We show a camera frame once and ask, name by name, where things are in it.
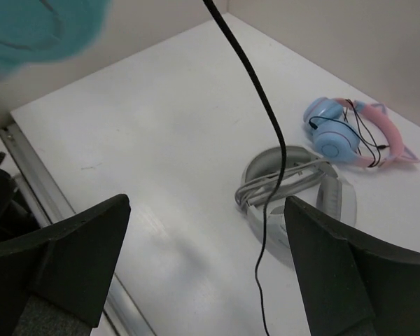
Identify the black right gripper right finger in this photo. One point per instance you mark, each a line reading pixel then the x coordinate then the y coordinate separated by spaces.
pixel 351 282

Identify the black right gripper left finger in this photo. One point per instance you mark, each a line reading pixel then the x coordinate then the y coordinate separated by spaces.
pixel 55 281

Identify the teal cat-ear headphones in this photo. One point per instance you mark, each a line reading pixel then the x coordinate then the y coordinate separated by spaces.
pixel 47 31

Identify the pink blue cat-ear headphones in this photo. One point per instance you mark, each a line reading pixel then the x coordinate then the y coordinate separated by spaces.
pixel 338 141

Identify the aluminium side rail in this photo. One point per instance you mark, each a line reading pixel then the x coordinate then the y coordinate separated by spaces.
pixel 31 200

